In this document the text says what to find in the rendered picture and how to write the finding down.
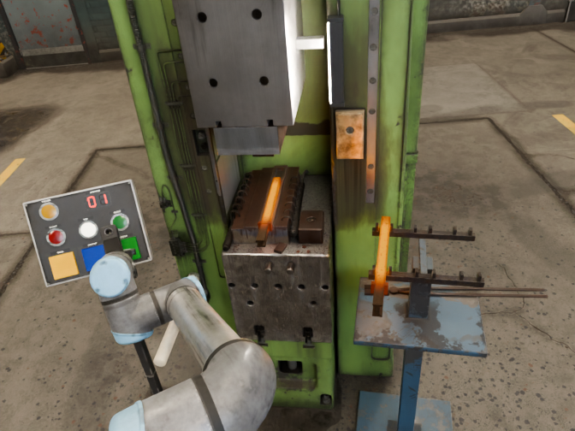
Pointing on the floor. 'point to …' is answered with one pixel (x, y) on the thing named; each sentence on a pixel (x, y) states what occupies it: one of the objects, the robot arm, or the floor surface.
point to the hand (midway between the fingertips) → (122, 250)
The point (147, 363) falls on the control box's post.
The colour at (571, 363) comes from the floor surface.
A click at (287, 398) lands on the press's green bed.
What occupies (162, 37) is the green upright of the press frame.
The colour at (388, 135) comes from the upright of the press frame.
